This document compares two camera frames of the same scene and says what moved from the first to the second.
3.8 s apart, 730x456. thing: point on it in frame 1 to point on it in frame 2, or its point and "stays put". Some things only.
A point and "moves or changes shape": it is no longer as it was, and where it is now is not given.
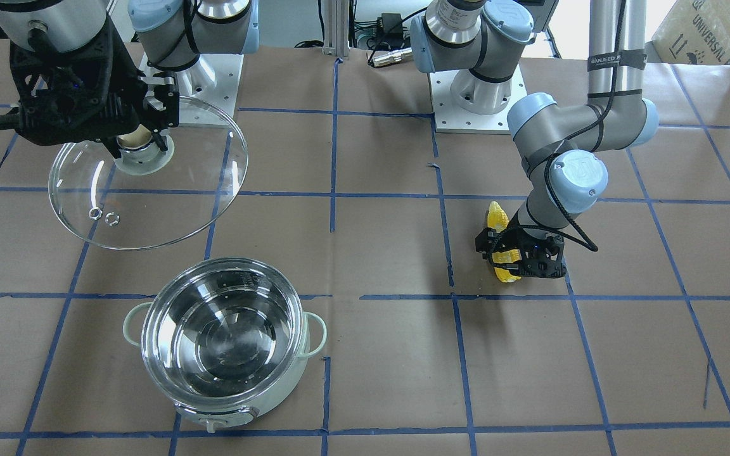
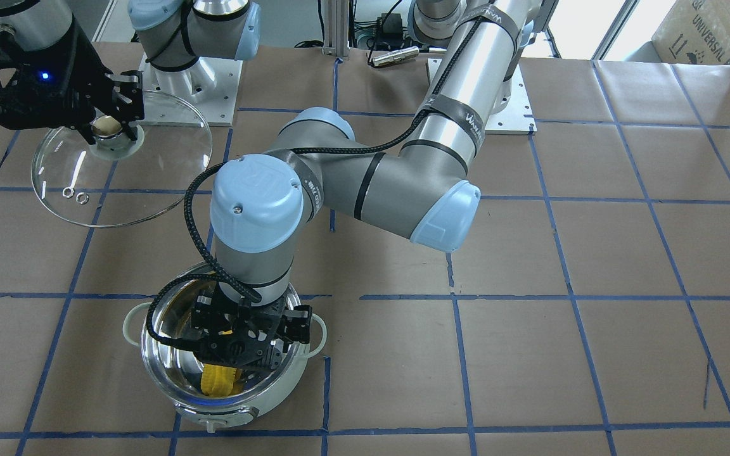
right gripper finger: (111, 143) to (85, 131)
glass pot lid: (149, 198) moves or changes shape
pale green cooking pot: (226, 339) stays put
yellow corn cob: (497, 220) to (221, 381)
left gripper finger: (486, 242) to (205, 315)
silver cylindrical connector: (403, 55) stays put
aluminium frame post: (336, 19) stays put
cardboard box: (712, 31) stays put
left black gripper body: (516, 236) to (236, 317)
